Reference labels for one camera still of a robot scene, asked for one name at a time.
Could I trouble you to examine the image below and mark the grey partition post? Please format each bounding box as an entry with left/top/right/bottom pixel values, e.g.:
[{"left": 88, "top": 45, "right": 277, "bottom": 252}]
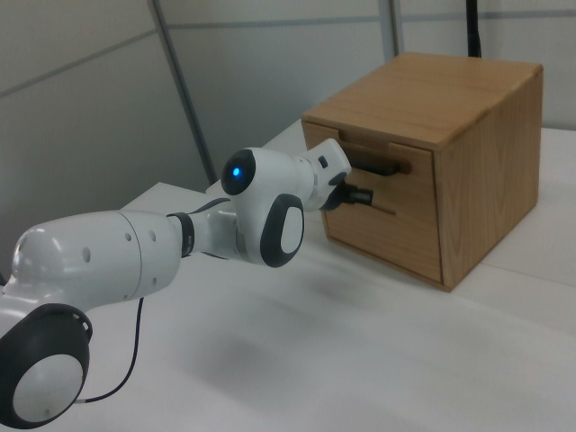
[
  {"left": 150, "top": 0, "right": 216, "bottom": 185},
  {"left": 382, "top": 0, "right": 405, "bottom": 63}
]

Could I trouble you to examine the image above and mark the black drawer handle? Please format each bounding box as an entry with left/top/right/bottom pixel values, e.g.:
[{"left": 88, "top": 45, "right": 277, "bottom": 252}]
[{"left": 346, "top": 152, "right": 401, "bottom": 177}]

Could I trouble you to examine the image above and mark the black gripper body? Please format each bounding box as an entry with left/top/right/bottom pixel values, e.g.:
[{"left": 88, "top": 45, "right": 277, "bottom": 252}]
[{"left": 319, "top": 177, "right": 357, "bottom": 212}]

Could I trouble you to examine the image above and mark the light wooden drawer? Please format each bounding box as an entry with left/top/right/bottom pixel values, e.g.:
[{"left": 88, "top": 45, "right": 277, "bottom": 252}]
[{"left": 305, "top": 121, "right": 445, "bottom": 286}]

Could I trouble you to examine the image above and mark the black upright pole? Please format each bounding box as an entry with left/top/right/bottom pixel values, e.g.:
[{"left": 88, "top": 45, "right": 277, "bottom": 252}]
[{"left": 464, "top": 0, "right": 483, "bottom": 58}]

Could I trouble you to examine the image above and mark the wooden cabinet box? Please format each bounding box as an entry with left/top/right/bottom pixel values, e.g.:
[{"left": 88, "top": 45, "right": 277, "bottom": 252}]
[{"left": 301, "top": 52, "right": 545, "bottom": 294}]

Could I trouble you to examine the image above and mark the black hanging arm cable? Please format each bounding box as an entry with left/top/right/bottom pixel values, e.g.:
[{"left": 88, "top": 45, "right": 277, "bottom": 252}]
[{"left": 78, "top": 295, "right": 146, "bottom": 403}]

